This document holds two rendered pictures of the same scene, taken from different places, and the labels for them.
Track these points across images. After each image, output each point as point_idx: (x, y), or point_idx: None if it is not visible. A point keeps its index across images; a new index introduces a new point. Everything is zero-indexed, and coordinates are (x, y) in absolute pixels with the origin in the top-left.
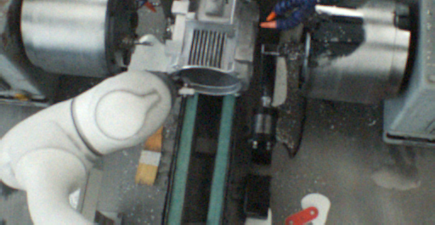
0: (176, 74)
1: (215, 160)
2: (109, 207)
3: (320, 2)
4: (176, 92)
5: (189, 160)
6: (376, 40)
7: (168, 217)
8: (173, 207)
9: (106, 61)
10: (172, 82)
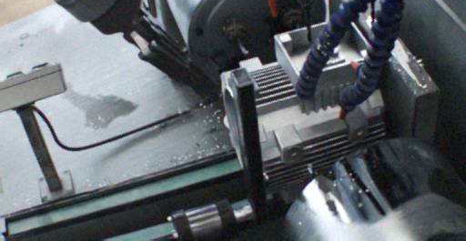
0: (196, 65)
1: (156, 225)
2: (75, 179)
3: (398, 143)
4: (108, 5)
5: (142, 199)
6: (383, 236)
7: (61, 208)
8: (75, 208)
9: (190, 20)
10: None
